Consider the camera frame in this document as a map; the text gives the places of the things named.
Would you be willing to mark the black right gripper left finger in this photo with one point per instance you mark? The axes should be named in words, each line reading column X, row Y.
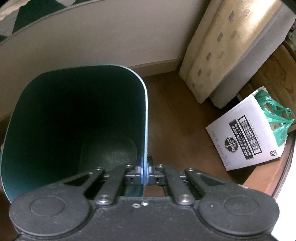
column 135, row 173

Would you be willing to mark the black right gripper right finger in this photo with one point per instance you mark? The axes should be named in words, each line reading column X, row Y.
column 155, row 173

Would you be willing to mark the dark teal trash bin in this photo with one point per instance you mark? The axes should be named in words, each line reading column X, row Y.
column 74, row 120

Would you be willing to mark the white Dettol cardboard box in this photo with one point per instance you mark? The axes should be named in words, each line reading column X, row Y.
column 243, row 137

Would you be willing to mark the green plastic bag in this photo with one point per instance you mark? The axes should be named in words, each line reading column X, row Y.
column 279, row 118

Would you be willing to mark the beige patterned bed mattress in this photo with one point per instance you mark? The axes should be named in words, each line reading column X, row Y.
column 231, row 42

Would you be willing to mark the green white patterned rug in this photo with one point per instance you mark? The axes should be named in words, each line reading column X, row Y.
column 19, row 18

